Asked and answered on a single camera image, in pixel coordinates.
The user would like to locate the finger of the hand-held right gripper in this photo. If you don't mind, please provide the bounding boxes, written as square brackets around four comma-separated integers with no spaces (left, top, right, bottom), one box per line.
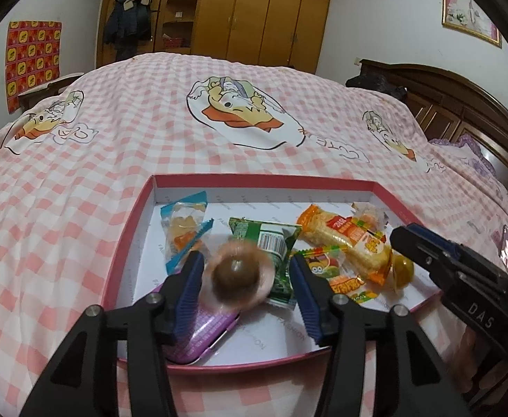
[390,227,508,296]
[408,222,467,255]

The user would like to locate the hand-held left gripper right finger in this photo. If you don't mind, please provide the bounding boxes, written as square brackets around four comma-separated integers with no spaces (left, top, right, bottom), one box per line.
[289,254,474,417]

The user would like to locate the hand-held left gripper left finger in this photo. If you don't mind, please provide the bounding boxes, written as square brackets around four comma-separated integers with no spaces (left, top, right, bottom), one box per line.
[19,250,206,417]

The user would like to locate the yellow braised egg packet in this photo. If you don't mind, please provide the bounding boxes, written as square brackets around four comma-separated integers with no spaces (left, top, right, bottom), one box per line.
[386,254,415,292]

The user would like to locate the colourful clear candy packet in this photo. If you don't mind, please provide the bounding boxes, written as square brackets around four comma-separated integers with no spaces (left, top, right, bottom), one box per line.
[295,247,382,305]

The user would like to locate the brown braised egg packet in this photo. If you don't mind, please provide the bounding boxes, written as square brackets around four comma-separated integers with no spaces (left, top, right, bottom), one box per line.
[205,241,276,309]

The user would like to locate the purple snack packet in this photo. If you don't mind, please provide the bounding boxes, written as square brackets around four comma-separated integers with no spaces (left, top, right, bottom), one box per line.
[152,278,242,365]

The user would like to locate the blue-edged orange jelly packet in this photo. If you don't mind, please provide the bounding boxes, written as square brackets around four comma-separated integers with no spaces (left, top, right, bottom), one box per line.
[160,190,215,275]

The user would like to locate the small candy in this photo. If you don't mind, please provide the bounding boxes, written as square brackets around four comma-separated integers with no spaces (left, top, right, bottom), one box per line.
[351,202,389,229]

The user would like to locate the pink cardboard box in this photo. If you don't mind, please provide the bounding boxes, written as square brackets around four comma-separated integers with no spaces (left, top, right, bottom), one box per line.
[102,174,448,372]

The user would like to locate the person's right hand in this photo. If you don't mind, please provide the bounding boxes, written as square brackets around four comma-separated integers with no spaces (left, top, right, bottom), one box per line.
[449,326,482,404]

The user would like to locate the orange rice cracker packet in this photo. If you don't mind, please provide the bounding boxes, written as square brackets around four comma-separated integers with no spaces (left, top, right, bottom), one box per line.
[298,204,392,286]

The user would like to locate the green snack packet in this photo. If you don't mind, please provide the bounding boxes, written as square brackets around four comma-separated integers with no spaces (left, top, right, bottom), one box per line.
[228,216,303,309]

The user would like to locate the purple pillow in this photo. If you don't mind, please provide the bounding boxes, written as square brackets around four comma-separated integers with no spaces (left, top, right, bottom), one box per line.
[430,134,508,196]

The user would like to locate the dark wooden headboard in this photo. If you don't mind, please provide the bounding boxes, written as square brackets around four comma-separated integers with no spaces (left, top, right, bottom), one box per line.
[359,58,508,196]

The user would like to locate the black bag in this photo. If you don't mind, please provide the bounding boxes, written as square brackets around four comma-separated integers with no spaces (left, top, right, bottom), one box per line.
[345,73,408,100]

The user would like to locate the pink checked cartoon blanket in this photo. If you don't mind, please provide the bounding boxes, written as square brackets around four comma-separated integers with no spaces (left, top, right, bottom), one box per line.
[0,52,508,417]

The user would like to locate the hanging dark coats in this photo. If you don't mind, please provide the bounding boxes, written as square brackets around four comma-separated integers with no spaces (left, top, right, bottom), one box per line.
[104,0,155,57]

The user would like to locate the wooden wardrobe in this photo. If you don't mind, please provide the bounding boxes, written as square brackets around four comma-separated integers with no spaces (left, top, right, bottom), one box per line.
[91,0,335,74]

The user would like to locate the gold framed wall picture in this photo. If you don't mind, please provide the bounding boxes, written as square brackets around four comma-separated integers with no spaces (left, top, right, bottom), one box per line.
[441,0,503,48]

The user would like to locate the red patterned wall poster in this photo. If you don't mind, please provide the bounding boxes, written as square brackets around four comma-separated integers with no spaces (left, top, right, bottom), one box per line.
[6,19,63,114]

